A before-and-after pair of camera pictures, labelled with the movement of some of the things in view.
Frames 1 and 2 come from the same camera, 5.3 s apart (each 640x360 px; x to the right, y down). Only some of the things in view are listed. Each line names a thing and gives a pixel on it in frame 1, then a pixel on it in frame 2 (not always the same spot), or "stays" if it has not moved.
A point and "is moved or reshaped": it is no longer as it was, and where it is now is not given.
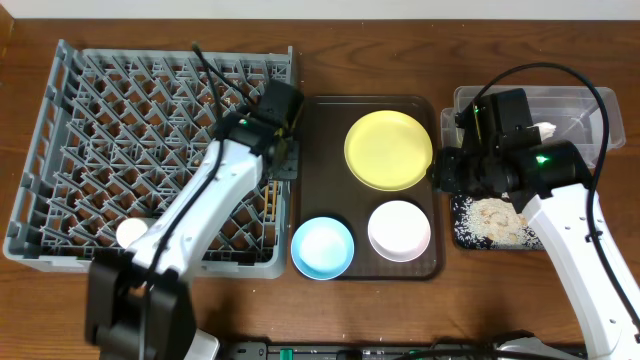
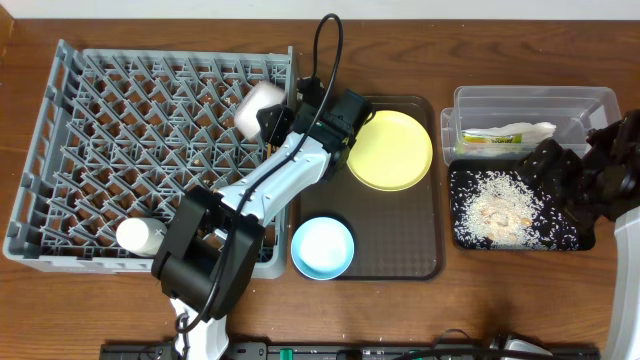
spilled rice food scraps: x=495 y=221 stays
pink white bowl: x=399 y=231 is moved or reshaped
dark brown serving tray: x=328 y=189 stays
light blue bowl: x=322 y=248 stays
